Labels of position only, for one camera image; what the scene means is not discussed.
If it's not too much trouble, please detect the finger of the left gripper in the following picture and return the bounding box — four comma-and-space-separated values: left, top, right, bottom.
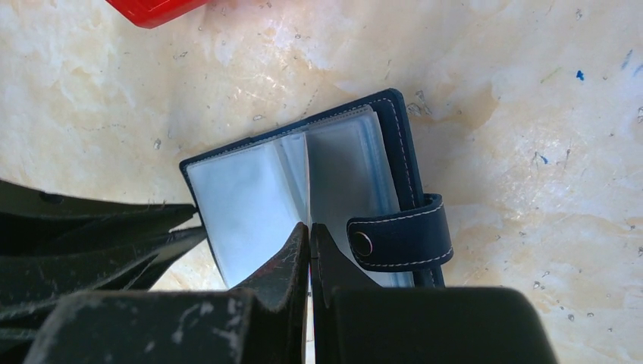
1, 227, 206, 352
1, 180, 196, 256

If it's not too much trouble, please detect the navy leather card holder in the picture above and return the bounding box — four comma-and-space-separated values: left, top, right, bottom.
180, 88, 453, 287

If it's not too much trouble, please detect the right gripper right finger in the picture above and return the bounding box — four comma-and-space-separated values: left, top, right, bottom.
310, 224, 557, 363

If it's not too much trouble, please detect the red plastic bin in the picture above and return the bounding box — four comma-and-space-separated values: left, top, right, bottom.
107, 0, 209, 29

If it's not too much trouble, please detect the gold credit card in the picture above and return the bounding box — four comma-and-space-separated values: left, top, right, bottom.
305, 271, 316, 364

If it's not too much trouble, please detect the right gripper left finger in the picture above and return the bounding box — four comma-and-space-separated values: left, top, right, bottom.
25, 223, 309, 363

